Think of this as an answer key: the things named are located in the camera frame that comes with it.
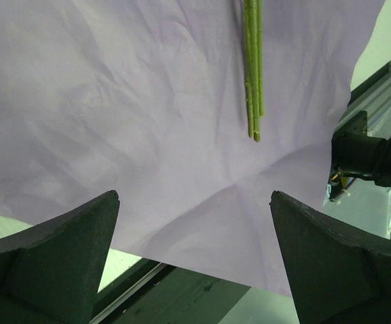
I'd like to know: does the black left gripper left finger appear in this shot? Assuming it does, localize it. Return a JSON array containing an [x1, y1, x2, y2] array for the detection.
[[0, 190, 120, 323]]

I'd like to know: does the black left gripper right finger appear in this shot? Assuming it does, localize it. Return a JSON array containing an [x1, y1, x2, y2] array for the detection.
[[270, 191, 391, 323]]

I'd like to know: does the purple wrapping paper sheet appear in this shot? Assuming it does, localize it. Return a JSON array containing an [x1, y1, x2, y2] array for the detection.
[[0, 1, 384, 295]]

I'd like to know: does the small peach rose stem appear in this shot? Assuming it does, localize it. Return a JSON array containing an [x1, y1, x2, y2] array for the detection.
[[242, 1, 265, 142]]

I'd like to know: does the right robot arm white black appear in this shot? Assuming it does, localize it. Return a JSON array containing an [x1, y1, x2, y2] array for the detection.
[[329, 111, 391, 188]]

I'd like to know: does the aluminium rail right front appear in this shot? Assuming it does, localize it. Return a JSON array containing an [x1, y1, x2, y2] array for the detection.
[[336, 64, 391, 130]]

